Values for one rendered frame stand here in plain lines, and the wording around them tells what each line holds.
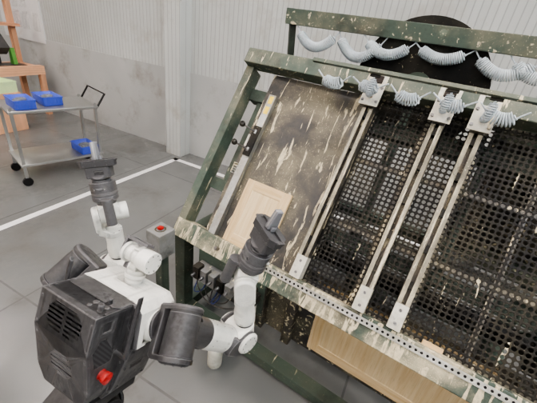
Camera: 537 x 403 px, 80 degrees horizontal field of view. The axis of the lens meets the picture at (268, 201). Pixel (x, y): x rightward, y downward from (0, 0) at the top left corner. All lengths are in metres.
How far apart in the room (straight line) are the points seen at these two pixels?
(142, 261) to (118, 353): 0.24
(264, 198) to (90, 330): 1.27
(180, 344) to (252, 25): 4.26
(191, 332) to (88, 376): 0.26
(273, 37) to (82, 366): 4.18
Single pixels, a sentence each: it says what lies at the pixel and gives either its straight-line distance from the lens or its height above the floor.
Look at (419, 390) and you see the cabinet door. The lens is 2.20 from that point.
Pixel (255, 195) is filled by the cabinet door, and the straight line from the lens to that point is 1.95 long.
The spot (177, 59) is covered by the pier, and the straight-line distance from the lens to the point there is 5.18.
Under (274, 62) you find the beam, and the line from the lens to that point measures 2.16.
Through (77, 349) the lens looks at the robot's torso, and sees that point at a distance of 0.96.
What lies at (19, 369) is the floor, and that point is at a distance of 2.74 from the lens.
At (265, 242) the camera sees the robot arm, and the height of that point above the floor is 1.56.
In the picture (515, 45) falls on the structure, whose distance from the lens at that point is 2.28.
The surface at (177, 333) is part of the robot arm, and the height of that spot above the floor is 1.34.
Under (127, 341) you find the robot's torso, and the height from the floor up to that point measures 1.31.
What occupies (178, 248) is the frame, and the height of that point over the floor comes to 0.68.
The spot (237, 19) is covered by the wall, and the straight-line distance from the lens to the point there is 4.86.
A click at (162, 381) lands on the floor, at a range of 2.45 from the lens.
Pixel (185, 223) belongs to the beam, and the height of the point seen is 0.89.
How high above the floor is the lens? 2.07
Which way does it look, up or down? 29 degrees down
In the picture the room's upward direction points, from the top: 8 degrees clockwise
